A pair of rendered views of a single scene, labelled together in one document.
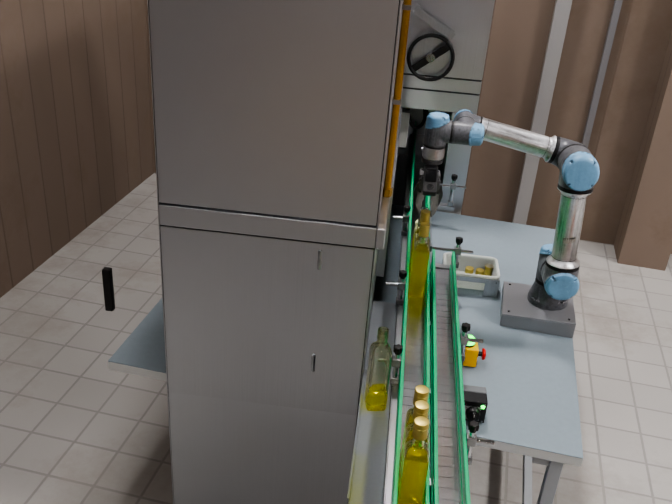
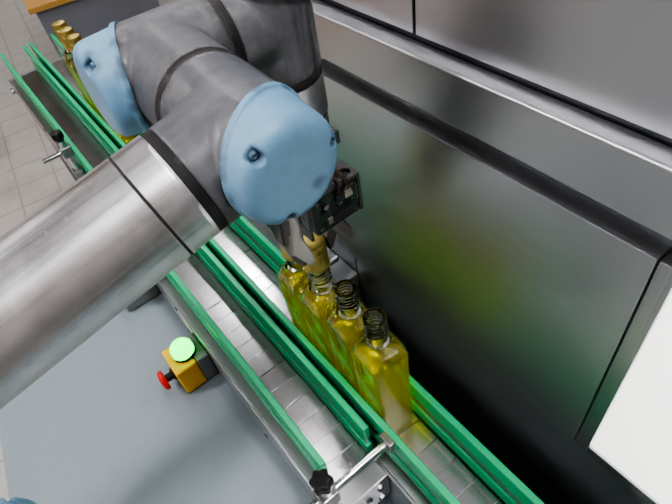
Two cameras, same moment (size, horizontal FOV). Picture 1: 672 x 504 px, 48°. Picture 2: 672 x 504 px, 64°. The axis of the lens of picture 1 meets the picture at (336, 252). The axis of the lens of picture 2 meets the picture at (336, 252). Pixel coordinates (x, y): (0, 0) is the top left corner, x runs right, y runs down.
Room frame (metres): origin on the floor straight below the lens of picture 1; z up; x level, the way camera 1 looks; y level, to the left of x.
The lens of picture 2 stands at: (2.79, -0.55, 1.66)
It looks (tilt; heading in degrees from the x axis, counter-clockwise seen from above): 47 degrees down; 146
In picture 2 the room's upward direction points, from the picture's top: 11 degrees counter-clockwise
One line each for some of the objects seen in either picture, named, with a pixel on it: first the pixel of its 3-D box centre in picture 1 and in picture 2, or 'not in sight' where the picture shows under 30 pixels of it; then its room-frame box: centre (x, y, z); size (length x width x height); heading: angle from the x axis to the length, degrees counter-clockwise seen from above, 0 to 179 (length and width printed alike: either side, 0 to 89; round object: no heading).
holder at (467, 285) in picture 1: (462, 274); not in sight; (2.66, -0.52, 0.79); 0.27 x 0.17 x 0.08; 86
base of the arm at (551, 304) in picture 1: (549, 289); not in sight; (2.48, -0.82, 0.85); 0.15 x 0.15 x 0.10
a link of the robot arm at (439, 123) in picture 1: (437, 130); (265, 15); (2.40, -0.31, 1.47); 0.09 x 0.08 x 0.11; 86
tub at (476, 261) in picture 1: (469, 273); not in sight; (2.65, -0.55, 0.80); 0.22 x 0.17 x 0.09; 86
